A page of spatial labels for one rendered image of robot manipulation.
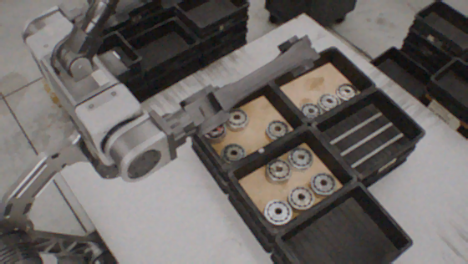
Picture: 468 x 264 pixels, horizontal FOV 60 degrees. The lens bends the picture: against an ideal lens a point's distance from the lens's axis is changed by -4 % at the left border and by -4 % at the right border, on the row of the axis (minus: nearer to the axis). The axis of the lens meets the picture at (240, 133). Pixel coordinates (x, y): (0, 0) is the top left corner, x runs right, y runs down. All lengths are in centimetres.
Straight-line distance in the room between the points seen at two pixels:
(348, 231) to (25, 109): 234
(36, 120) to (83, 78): 204
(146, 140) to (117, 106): 11
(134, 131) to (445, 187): 146
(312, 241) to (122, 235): 74
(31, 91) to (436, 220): 270
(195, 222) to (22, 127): 171
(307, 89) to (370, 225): 69
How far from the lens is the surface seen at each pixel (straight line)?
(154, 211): 176
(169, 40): 282
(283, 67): 115
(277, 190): 165
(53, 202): 271
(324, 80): 202
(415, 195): 196
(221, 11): 286
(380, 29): 375
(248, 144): 175
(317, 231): 161
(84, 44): 103
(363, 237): 165
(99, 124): 98
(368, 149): 184
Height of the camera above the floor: 229
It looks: 55 degrees down
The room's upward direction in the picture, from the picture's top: 4 degrees clockwise
